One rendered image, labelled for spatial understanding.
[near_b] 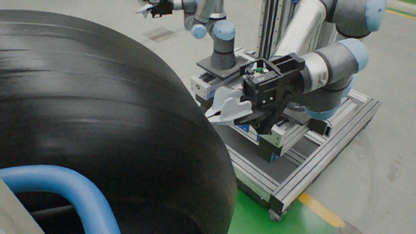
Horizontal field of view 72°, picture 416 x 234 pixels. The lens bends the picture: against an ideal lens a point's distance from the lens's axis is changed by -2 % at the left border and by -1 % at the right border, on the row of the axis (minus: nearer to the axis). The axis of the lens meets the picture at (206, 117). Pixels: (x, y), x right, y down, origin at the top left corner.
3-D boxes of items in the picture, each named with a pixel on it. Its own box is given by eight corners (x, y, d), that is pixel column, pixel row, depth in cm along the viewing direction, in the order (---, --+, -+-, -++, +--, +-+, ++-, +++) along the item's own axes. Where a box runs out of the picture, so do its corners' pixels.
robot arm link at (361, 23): (319, 73, 135) (343, -27, 87) (352, 82, 130) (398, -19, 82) (311, 95, 131) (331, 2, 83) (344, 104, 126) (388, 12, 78)
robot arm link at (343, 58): (363, 80, 63) (377, 47, 56) (323, 97, 60) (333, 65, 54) (338, 60, 68) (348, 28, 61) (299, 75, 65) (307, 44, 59)
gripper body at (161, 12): (151, 19, 149) (173, 15, 151) (149, 2, 142) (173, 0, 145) (148, 11, 153) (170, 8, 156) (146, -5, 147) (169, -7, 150)
